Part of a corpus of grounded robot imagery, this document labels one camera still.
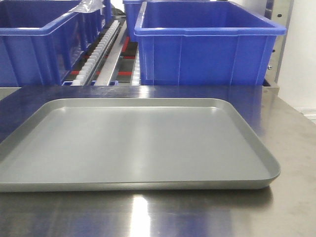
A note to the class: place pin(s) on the blue plastic bin right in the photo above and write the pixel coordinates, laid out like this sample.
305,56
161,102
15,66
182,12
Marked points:
203,43

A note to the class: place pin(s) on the blue plastic bin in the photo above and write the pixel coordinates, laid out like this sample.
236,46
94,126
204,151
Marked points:
203,43
132,17
42,40

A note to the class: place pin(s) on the grey metal tray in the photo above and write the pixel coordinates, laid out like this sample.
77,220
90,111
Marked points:
101,144

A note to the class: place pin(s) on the white roller conveyor track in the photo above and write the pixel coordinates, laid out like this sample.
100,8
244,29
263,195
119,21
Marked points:
89,70

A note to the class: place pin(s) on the blue plastic bin rear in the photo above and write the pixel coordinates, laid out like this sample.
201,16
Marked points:
132,17

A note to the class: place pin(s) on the clear plastic bag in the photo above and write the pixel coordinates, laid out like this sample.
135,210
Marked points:
88,6

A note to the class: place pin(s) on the blue plastic bin left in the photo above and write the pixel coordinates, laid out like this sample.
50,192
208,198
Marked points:
42,40

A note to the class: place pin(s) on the steel shelf upright post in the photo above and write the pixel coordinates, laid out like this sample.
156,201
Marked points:
279,11

